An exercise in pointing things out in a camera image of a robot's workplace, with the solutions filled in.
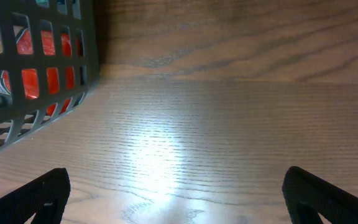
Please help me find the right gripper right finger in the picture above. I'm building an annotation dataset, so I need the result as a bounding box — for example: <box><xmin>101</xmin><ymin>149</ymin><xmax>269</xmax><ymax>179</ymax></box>
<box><xmin>282</xmin><ymin>166</ymin><xmax>358</xmax><ymax>224</ymax></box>

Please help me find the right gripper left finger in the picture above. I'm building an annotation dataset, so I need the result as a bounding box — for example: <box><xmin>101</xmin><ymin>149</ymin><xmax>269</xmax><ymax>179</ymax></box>
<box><xmin>0</xmin><ymin>168</ymin><xmax>71</xmax><ymax>224</ymax></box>

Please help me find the grey plastic laundry basket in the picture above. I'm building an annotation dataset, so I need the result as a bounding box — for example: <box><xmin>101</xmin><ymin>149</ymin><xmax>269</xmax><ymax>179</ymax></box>
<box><xmin>0</xmin><ymin>0</ymin><xmax>99</xmax><ymax>152</ymax></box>

